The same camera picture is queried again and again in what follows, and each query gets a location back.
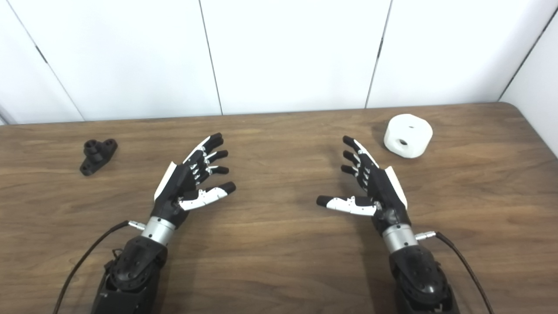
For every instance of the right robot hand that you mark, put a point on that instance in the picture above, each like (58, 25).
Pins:
(383, 192)

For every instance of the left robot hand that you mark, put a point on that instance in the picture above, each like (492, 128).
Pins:
(176, 187)

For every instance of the round white plastic piece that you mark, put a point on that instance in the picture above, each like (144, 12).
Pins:
(407, 135)

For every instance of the black plastic holder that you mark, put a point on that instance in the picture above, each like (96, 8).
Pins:
(96, 156)

